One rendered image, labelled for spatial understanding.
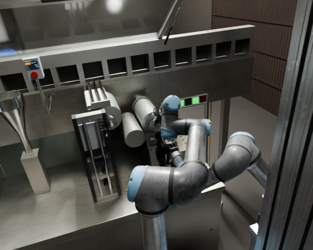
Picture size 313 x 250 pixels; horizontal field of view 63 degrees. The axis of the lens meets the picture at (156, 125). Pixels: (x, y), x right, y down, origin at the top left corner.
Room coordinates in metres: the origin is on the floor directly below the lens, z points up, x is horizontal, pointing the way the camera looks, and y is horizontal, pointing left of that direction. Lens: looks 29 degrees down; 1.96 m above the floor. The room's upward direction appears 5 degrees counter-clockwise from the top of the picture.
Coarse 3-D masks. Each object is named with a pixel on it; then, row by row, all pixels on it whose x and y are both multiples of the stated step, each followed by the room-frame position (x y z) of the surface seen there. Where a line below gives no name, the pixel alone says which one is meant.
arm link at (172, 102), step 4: (168, 96) 1.04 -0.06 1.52; (172, 96) 1.04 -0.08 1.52; (176, 96) 1.05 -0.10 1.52; (164, 100) 1.05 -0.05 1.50; (168, 100) 1.03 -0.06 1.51; (172, 100) 1.03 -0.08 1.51; (176, 100) 1.03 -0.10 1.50; (164, 104) 1.03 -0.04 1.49; (168, 104) 1.01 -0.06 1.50; (172, 104) 1.02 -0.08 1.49; (176, 104) 1.02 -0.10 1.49; (180, 104) 1.02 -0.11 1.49; (160, 108) 1.10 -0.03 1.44; (164, 108) 1.03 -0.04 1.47; (168, 108) 1.01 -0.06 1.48; (172, 108) 1.00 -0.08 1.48; (176, 108) 1.01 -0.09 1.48; (164, 112) 1.02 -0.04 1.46; (168, 112) 1.01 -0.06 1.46; (172, 112) 1.01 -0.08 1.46; (176, 112) 1.02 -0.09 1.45
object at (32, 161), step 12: (24, 108) 1.22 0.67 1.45; (12, 120) 1.17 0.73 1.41; (24, 120) 1.21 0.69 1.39; (24, 132) 1.21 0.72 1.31; (24, 144) 1.20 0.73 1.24; (24, 156) 1.20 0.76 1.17; (36, 156) 1.19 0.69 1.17; (24, 168) 1.17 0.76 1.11; (36, 168) 1.18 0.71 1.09; (36, 180) 1.18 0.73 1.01; (48, 180) 1.23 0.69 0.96; (36, 192) 1.17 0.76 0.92
